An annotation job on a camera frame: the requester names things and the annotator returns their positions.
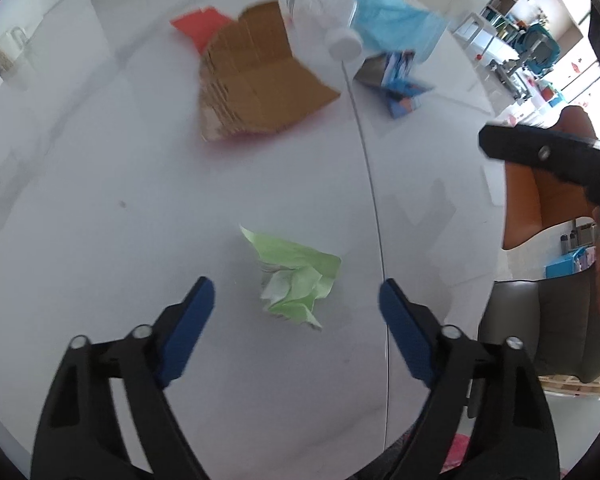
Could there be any green paper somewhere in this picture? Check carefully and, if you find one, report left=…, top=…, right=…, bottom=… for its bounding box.
left=240, top=226, right=342, bottom=330

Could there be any blue snack carton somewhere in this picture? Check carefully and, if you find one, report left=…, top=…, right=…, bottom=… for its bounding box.
left=354, top=50, right=434, bottom=119

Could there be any blue surgical mask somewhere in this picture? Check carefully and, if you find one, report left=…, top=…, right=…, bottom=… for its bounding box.
left=352, top=0, right=448, bottom=64

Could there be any brown cardboard piece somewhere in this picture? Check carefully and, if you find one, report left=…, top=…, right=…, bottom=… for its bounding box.
left=198, top=0, right=340, bottom=141

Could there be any clear plastic water bottle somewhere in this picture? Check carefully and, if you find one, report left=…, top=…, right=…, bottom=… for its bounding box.
left=279, top=0, right=363, bottom=62

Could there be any red paper card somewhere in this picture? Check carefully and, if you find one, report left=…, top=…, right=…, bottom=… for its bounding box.
left=170, top=6, right=234, bottom=54

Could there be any orange leather chair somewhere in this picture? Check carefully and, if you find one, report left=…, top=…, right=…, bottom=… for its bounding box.
left=500, top=105, right=600, bottom=252

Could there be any teal office chair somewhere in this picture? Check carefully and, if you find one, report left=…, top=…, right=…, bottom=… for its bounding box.
left=512, top=24, right=560, bottom=77

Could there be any blue tissue box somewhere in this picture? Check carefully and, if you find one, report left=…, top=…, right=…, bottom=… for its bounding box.
left=545, top=246, right=596, bottom=278

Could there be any grey near chair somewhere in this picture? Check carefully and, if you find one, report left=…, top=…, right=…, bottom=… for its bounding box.
left=478, top=268, right=600, bottom=384

